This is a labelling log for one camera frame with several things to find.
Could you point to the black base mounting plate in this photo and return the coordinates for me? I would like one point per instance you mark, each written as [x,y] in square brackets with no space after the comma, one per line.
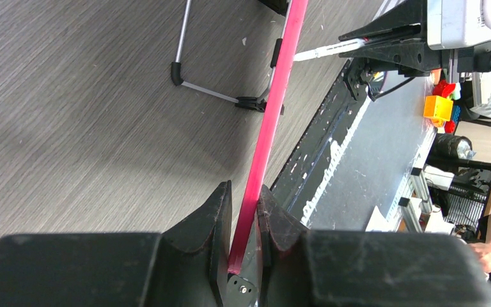
[347,95]

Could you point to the white marker pen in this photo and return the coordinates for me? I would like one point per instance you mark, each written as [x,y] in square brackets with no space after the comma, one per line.
[329,50]

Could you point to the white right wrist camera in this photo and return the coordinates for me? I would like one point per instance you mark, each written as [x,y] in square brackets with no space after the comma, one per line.
[456,24]

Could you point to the metal wire whiteboard stand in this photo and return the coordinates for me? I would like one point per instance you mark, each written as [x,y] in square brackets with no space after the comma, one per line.
[228,50]

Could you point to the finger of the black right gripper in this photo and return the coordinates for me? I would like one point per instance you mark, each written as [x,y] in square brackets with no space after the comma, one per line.
[412,54]
[406,13]

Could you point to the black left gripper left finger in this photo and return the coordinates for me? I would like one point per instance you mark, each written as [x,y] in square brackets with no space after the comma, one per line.
[184,266]

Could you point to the orange yellow toy block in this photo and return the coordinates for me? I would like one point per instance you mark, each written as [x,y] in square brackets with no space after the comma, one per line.
[438,108]

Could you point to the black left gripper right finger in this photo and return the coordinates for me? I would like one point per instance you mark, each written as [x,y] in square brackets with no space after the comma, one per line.
[303,267]

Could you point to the pink framed whiteboard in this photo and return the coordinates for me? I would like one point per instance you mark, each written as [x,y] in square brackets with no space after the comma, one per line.
[281,76]

